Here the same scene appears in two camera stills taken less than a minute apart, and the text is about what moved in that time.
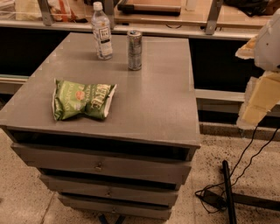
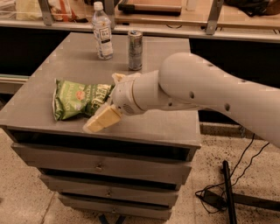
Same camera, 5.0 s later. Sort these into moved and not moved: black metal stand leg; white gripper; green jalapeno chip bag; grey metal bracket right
Moved: white gripper
Not moved: green jalapeno chip bag; black metal stand leg; grey metal bracket right
